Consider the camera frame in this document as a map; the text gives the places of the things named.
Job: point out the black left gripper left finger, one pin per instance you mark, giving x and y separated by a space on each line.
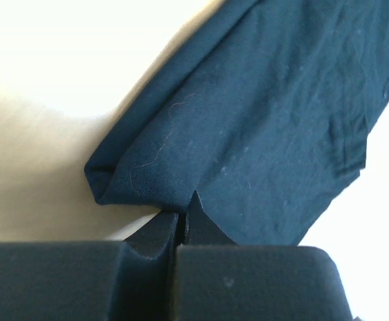
89 280

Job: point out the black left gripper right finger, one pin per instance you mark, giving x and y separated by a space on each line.
216 279

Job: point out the black t shirt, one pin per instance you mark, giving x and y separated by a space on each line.
264 113

